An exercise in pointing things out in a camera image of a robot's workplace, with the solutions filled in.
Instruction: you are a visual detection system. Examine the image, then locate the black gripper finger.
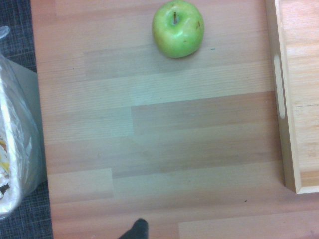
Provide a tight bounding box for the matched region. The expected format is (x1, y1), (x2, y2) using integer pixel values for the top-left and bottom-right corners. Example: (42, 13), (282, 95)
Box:
(118, 218), (149, 239)

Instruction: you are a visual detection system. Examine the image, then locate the green apple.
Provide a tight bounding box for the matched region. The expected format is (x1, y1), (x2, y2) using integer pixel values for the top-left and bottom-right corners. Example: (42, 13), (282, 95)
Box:
(151, 0), (205, 59)

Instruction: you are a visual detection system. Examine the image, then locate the trash bin with plastic liner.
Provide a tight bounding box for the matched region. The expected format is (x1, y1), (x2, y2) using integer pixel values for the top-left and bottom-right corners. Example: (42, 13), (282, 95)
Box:
(0, 25), (48, 220)

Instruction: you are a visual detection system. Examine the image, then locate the wooden tray with handle slot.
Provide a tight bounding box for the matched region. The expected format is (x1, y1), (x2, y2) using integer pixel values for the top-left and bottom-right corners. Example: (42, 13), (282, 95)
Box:
(264, 0), (319, 195)

